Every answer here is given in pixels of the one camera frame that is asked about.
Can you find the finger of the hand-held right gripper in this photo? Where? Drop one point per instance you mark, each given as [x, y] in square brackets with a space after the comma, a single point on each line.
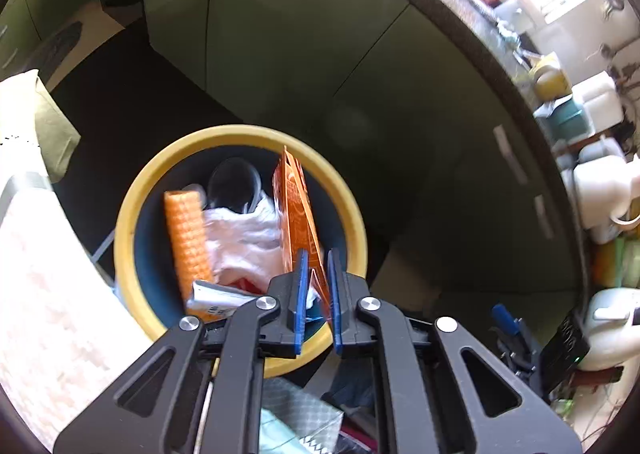
[502, 316]
[517, 356]

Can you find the dark stone countertop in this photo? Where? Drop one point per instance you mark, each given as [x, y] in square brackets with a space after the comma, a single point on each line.
[480, 19]

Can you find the white jug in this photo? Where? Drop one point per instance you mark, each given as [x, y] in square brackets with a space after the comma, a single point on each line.
[600, 189]

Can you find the green sink base cabinet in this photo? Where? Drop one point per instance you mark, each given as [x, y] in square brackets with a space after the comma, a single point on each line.
[300, 34]

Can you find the white plastic container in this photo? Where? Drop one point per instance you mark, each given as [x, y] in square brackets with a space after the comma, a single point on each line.
[600, 99]

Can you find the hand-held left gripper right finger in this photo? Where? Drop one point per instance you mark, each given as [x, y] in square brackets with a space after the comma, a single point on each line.
[337, 304]

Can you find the orange printed box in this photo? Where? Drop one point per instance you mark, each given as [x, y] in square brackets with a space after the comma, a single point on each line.
[295, 214]

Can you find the orange textured sponge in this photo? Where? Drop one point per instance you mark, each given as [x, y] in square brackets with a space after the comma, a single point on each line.
[187, 234]

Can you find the white plastic bag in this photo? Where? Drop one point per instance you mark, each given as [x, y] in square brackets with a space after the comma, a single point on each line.
[240, 244]

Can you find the white kitchen appliance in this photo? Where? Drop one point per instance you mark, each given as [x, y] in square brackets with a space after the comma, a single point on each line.
[612, 329]

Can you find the yellow rimmed trash bin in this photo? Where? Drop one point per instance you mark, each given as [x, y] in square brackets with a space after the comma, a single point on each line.
[145, 234]

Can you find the teal container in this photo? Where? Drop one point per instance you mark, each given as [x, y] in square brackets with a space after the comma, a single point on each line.
[567, 119]

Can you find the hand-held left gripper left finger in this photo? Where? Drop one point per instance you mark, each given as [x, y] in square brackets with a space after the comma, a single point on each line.
[300, 304]

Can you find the clear plastic cup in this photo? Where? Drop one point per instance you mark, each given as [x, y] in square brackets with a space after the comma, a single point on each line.
[232, 184]

